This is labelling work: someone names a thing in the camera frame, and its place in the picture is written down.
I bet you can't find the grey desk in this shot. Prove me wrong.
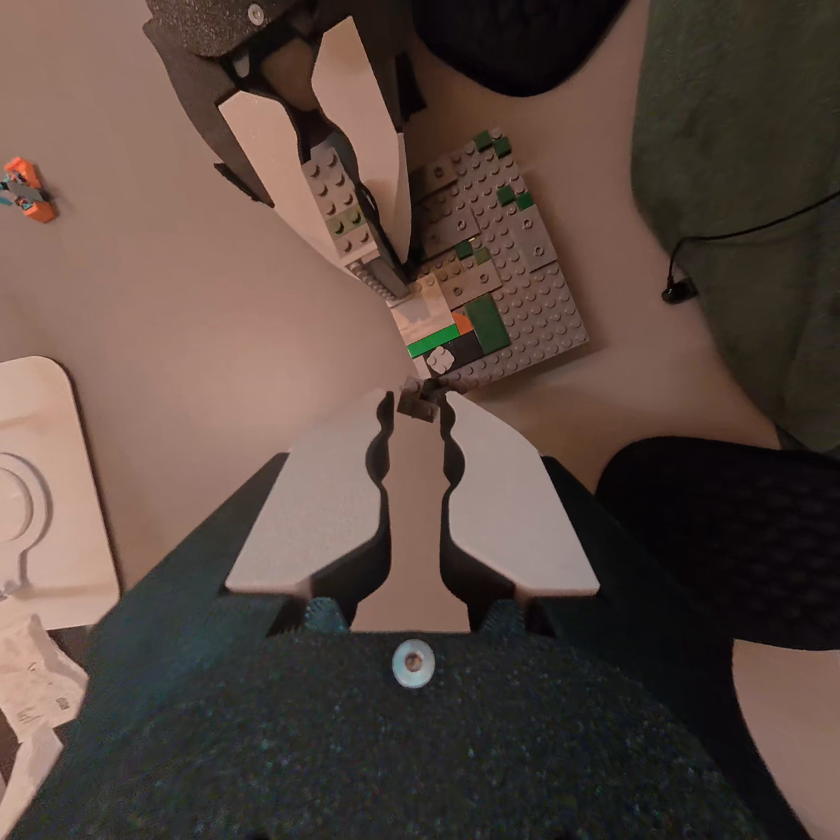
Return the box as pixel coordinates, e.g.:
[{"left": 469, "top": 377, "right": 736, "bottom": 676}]
[{"left": 0, "top": 0, "right": 840, "bottom": 840}]

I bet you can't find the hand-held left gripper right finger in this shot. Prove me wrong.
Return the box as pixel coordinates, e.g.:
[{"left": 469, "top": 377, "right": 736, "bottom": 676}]
[{"left": 440, "top": 391, "right": 601, "bottom": 632}]

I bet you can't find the black cable with plug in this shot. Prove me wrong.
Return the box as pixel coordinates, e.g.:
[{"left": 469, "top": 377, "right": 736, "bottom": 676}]
[{"left": 661, "top": 190, "right": 840, "bottom": 305}]

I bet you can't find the white moulded tray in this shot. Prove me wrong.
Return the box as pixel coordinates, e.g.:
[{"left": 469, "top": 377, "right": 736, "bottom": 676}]
[{"left": 0, "top": 356, "right": 122, "bottom": 627}]

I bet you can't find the grey brick wall block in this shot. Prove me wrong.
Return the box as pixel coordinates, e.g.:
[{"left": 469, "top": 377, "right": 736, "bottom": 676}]
[{"left": 301, "top": 146, "right": 382, "bottom": 259}]

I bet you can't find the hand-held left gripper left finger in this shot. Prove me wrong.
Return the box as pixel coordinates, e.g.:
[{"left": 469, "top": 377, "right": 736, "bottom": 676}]
[{"left": 224, "top": 387, "right": 395, "bottom": 632}]

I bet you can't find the small orange toy figure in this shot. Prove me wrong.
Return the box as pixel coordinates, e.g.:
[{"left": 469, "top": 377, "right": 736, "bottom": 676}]
[{"left": 0, "top": 156, "right": 59, "bottom": 224}]

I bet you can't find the grey brick baseplate build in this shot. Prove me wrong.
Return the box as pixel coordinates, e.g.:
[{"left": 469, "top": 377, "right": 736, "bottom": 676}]
[{"left": 390, "top": 128, "right": 590, "bottom": 395}]

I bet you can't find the black mesh chair seat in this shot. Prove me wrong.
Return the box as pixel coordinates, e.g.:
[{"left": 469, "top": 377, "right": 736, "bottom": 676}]
[{"left": 594, "top": 436, "right": 840, "bottom": 651}]

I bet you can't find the tall grey brick column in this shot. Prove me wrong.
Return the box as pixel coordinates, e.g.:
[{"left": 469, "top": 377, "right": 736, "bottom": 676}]
[{"left": 346, "top": 256, "right": 414, "bottom": 304}]

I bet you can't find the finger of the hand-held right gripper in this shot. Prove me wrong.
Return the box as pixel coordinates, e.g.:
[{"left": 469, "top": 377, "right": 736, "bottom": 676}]
[
  {"left": 218, "top": 87, "right": 345, "bottom": 263},
  {"left": 310, "top": 14, "right": 414, "bottom": 277}
]

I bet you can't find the white paper bag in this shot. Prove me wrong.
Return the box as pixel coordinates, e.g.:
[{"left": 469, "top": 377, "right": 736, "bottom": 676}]
[{"left": 0, "top": 613, "right": 89, "bottom": 808}]

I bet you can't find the small dark grey brick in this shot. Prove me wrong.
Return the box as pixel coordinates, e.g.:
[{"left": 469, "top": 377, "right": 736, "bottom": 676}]
[{"left": 395, "top": 377, "right": 447, "bottom": 422}]

